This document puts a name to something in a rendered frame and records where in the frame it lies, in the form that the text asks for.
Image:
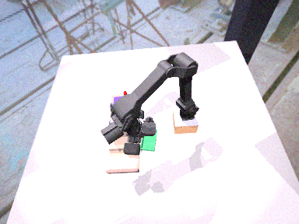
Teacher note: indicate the green tray floor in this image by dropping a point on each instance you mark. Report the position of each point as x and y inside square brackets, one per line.
[148, 142]

